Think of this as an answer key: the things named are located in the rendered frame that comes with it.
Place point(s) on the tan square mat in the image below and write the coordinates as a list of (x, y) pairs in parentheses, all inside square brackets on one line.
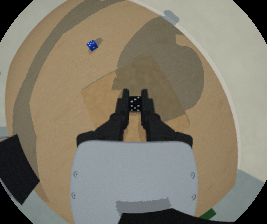
[(100, 98)]

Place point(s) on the blue die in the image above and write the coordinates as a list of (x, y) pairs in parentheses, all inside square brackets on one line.
[(92, 45)]

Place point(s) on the black die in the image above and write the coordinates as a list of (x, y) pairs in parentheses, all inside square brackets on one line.
[(135, 103)]

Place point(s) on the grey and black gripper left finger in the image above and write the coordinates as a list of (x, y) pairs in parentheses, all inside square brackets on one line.
[(113, 129)]

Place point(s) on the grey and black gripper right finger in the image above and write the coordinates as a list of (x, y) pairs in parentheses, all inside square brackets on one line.
[(155, 128)]

